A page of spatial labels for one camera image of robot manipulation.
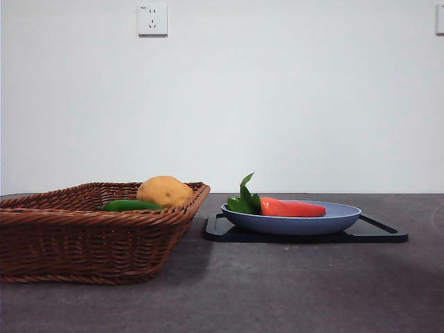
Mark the orange carrot with green leaves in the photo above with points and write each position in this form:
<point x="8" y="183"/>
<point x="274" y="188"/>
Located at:
<point x="291" y="208"/>

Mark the blue round plate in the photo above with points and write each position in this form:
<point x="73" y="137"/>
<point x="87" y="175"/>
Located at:
<point x="291" y="224"/>

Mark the yellow-brown potato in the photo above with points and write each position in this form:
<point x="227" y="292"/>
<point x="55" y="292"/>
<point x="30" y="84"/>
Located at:
<point x="163" y="191"/>

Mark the black flat tray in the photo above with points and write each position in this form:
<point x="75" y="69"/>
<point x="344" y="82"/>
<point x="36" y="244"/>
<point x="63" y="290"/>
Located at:
<point x="222" y="236"/>

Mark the green chili pepper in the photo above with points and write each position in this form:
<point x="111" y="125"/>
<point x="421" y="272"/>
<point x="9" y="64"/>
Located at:
<point x="132" y="205"/>

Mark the brown wicker basket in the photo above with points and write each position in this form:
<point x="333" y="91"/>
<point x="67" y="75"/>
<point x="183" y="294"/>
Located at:
<point x="86" y="243"/>

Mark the white wall socket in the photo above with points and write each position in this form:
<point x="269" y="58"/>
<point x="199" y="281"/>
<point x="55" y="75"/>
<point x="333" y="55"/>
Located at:
<point x="152" y="20"/>

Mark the white wall plate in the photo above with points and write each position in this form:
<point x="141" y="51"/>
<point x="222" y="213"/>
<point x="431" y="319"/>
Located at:
<point x="440" y="19"/>

